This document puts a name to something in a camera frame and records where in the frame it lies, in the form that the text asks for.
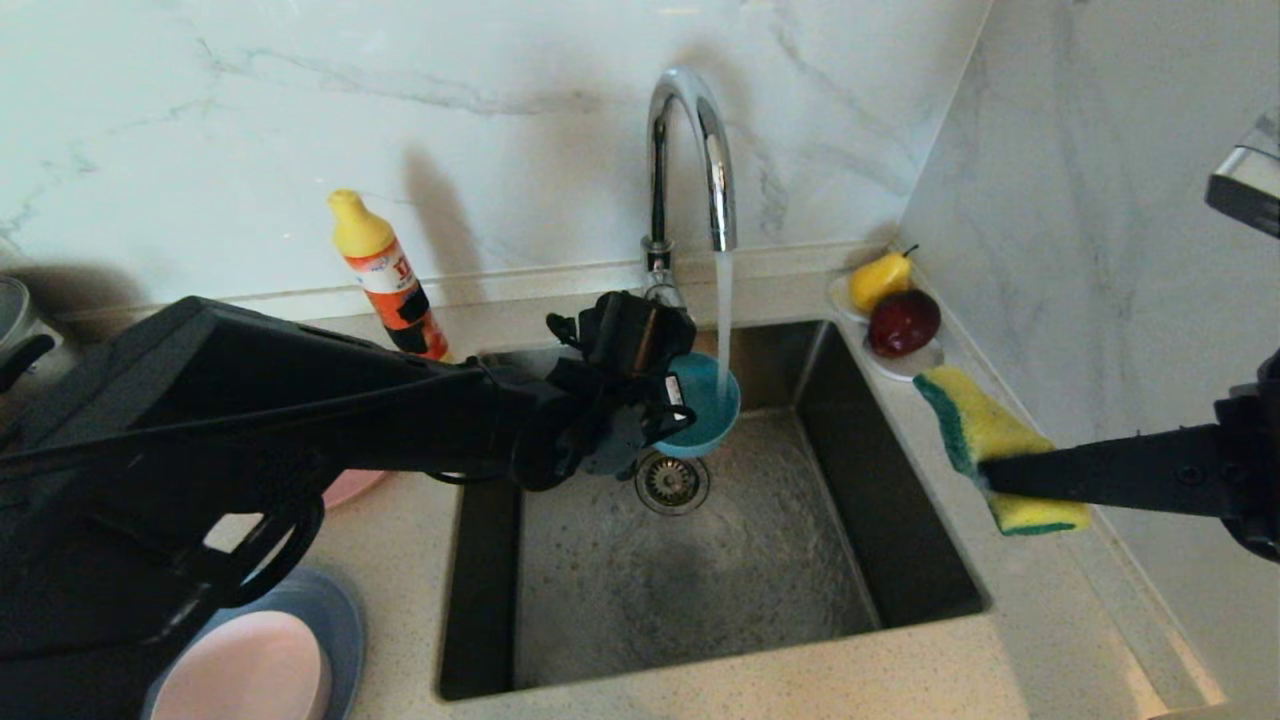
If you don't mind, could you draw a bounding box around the teal bowl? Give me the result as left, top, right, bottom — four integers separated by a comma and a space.
650, 352, 743, 461

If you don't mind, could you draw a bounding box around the yellow sponge brush with handle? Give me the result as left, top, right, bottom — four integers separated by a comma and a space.
912, 365, 1093, 538

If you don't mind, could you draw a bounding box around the chrome gooseneck faucet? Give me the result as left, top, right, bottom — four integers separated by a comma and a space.
640, 66, 741, 313

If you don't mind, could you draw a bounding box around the yellow-capped orange dish soap bottle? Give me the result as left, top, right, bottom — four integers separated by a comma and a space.
328, 189, 451, 363

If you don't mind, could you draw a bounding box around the pink bowl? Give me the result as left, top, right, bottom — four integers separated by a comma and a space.
150, 611, 333, 720

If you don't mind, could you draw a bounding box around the stainless steel sink basin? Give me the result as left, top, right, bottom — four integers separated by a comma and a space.
436, 318, 991, 701

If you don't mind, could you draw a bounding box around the round metal drain strainer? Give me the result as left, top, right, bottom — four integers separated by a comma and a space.
635, 452, 711, 517

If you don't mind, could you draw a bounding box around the small white fruit dish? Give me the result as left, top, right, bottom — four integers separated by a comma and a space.
828, 277, 947, 383

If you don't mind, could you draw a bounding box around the yellow pear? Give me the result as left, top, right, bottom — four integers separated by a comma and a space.
850, 246, 920, 317

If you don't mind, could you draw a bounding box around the dark red apple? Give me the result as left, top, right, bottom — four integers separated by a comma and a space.
868, 290, 943, 359

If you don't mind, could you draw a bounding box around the large pink plate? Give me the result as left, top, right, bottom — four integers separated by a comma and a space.
322, 470, 391, 511

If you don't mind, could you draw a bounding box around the large blue-grey plate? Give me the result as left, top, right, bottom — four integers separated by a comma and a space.
195, 568, 366, 720

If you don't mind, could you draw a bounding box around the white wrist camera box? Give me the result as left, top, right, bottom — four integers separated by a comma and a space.
1205, 110, 1280, 241

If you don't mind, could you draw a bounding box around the steel pot with black handle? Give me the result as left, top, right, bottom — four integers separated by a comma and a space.
0, 277, 56, 391

